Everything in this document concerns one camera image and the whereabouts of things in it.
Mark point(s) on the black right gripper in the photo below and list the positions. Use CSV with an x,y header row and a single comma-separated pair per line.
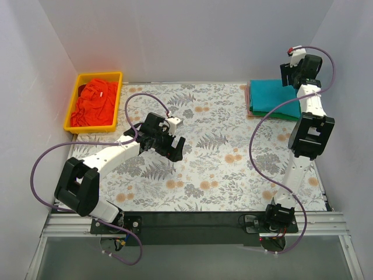
x,y
287,75

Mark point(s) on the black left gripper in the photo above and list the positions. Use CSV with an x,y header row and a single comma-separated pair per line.
x,y
171,146

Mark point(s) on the teal t shirt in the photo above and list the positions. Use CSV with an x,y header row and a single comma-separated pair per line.
x,y
265,95

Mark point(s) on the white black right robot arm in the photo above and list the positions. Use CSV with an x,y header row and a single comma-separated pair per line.
x,y
308,138

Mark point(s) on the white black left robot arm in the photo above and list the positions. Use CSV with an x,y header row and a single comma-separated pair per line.
x,y
78,185

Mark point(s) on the folded pink t shirt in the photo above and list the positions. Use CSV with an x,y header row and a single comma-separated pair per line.
x,y
247,100

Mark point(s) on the folded green t shirt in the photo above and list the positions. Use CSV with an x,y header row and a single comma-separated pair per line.
x,y
273,115

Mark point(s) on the floral patterned table mat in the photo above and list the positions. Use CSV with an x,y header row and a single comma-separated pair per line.
x,y
231,162

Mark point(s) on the orange t shirt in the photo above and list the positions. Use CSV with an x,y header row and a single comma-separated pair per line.
x,y
95,105

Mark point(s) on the yellow plastic bin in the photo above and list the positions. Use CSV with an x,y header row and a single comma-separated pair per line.
x,y
81,81

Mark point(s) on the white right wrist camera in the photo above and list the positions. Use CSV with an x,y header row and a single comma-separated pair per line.
x,y
296,54

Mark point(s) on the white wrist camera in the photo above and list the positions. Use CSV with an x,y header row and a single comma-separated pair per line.
x,y
296,54
173,123

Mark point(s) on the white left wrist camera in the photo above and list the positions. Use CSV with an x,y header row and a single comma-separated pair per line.
x,y
173,123

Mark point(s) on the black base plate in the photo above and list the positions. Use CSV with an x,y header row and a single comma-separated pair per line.
x,y
192,228

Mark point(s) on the aluminium frame rail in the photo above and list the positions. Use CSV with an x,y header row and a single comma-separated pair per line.
x,y
196,245

